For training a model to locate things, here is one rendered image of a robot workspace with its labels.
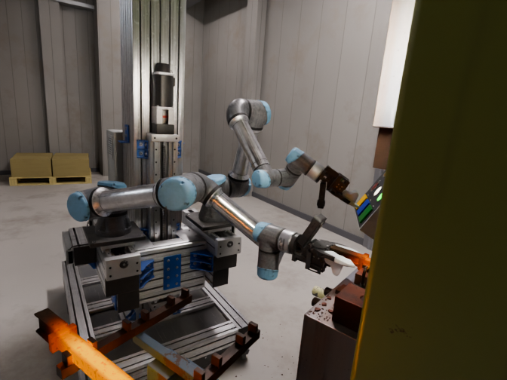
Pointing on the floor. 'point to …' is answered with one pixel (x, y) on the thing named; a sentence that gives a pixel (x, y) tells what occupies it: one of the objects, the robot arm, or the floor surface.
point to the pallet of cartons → (50, 168)
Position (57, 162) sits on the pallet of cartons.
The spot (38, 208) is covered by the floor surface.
